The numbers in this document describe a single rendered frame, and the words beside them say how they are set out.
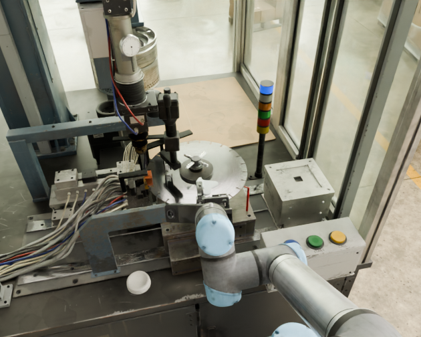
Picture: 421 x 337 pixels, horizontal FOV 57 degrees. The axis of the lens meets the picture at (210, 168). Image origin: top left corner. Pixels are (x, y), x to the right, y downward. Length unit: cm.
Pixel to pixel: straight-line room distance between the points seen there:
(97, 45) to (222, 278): 64
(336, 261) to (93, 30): 91
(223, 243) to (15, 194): 106
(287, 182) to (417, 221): 146
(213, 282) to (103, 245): 46
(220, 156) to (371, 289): 123
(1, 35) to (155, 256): 90
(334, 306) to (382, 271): 172
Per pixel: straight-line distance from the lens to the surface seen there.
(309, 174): 138
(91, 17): 104
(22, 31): 157
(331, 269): 125
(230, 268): 82
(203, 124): 184
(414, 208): 274
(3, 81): 167
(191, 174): 125
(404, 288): 232
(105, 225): 114
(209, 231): 77
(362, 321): 57
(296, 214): 133
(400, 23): 98
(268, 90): 132
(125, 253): 133
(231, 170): 127
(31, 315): 130
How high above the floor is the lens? 179
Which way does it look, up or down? 41 degrees down
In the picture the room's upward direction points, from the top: 1 degrees counter-clockwise
